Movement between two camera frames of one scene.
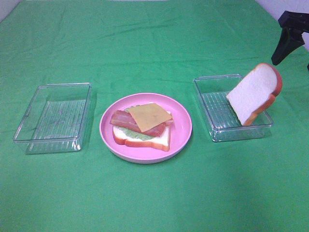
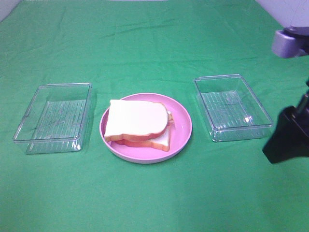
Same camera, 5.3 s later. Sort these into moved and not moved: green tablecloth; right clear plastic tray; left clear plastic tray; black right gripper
Moved: black right gripper
Not moved: left clear plastic tray; green tablecloth; right clear plastic tray
